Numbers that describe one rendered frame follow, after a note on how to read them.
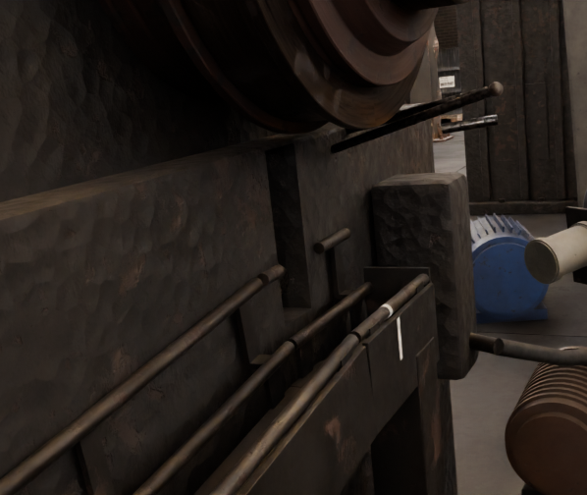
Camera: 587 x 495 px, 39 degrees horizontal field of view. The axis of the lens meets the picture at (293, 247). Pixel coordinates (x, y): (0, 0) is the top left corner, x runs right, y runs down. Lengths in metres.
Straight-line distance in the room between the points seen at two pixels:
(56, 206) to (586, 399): 0.70
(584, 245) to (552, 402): 0.22
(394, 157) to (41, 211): 0.63
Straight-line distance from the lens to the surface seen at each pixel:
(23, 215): 0.52
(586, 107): 3.50
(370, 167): 1.00
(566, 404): 1.03
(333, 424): 0.66
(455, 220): 0.96
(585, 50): 3.49
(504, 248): 2.82
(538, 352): 1.03
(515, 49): 4.89
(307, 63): 0.63
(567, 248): 1.11
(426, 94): 9.65
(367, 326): 0.73
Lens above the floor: 0.94
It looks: 12 degrees down
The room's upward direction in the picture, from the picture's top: 6 degrees counter-clockwise
